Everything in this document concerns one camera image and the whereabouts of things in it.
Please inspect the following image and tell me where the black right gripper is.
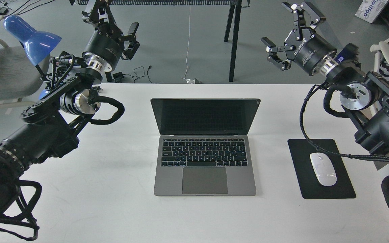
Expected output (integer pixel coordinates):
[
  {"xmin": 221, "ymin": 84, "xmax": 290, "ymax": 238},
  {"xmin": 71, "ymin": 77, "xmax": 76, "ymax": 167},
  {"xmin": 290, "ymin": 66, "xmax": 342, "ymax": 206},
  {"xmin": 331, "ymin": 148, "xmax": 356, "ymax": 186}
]
[{"xmin": 261, "ymin": 2, "xmax": 337, "ymax": 76}]

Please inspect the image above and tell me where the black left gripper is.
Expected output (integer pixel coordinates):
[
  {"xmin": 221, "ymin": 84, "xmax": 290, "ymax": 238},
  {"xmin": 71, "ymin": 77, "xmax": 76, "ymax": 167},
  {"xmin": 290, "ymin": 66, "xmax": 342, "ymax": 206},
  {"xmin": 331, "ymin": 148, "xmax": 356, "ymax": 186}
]
[{"xmin": 82, "ymin": 0, "xmax": 139, "ymax": 72}]

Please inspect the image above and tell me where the grey laptop computer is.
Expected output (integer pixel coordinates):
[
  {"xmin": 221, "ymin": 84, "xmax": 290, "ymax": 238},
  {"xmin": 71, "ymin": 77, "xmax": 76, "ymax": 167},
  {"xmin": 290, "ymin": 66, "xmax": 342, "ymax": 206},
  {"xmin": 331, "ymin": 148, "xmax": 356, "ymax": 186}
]
[{"xmin": 150, "ymin": 98, "xmax": 261, "ymax": 196}]

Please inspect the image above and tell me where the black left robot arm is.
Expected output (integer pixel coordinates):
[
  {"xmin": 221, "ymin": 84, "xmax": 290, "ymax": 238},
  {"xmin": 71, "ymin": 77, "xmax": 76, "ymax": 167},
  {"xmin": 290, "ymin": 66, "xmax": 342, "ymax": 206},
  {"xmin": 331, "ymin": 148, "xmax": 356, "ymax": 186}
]
[{"xmin": 0, "ymin": 0, "xmax": 139, "ymax": 241}]

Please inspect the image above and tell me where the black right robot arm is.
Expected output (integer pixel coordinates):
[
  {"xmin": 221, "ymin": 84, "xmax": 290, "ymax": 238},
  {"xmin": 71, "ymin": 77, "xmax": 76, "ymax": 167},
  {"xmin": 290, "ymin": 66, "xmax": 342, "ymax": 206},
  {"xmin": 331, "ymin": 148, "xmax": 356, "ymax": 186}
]
[{"xmin": 261, "ymin": 2, "xmax": 389, "ymax": 162}]

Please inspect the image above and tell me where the blue desk lamp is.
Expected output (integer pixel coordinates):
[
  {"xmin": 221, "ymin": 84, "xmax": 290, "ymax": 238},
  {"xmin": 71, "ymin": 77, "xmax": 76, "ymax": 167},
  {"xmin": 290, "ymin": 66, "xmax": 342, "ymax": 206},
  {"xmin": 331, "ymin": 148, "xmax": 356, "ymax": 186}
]
[{"xmin": 4, "ymin": 15, "xmax": 61, "ymax": 99}]

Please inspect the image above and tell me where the cardboard box with print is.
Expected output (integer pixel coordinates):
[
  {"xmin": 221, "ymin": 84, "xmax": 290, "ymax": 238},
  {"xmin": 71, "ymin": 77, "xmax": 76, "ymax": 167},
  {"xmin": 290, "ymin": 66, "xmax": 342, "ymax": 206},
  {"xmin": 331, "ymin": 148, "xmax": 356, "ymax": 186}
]
[{"xmin": 355, "ymin": 0, "xmax": 389, "ymax": 24}]

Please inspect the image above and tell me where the grey chair left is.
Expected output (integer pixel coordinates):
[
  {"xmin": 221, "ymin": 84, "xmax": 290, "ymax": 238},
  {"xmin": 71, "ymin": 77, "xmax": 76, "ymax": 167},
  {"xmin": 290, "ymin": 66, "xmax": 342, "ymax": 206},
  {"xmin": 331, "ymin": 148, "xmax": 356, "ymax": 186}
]
[{"xmin": 0, "ymin": 15, "xmax": 51, "ymax": 144}]

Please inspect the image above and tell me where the white computer mouse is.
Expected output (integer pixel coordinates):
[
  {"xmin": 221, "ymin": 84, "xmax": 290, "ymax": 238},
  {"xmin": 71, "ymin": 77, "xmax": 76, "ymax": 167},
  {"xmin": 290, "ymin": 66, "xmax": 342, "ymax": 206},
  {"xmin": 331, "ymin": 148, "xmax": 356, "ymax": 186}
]
[{"xmin": 309, "ymin": 152, "xmax": 337, "ymax": 186}]

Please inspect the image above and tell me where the black mouse pad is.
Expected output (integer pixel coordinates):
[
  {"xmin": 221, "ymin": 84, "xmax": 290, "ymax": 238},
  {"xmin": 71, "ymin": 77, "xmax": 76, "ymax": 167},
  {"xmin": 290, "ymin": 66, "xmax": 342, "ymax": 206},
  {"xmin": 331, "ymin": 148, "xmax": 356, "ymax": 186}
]
[{"xmin": 287, "ymin": 139, "xmax": 356, "ymax": 199}]

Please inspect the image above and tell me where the white hanging cable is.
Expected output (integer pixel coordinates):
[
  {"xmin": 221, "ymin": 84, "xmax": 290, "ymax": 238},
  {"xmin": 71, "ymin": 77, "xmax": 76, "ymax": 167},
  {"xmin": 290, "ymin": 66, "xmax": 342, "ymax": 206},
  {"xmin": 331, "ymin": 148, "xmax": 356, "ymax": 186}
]
[{"xmin": 181, "ymin": 6, "xmax": 202, "ymax": 85}]

